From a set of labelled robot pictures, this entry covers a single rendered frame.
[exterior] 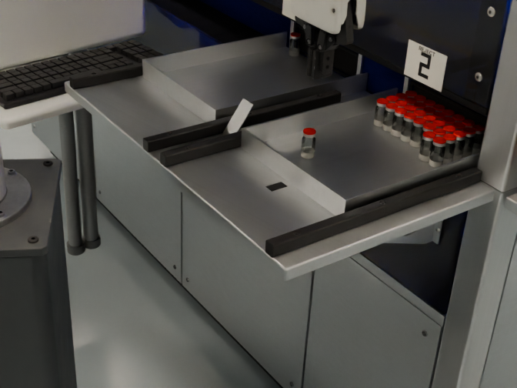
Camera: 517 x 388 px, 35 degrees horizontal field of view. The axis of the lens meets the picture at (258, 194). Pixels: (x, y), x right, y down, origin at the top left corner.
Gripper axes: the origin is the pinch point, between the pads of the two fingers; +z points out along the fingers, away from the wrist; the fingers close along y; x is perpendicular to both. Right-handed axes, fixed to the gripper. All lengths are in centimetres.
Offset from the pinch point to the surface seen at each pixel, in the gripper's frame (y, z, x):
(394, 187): -5.7, 19.6, -11.3
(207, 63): 54, 22, -16
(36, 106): 67, 30, 15
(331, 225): -7.9, 20.5, 2.3
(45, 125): 179, 92, -27
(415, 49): 9.6, 6.5, -27.8
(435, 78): 4.4, 9.6, -27.8
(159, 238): 97, 93, -28
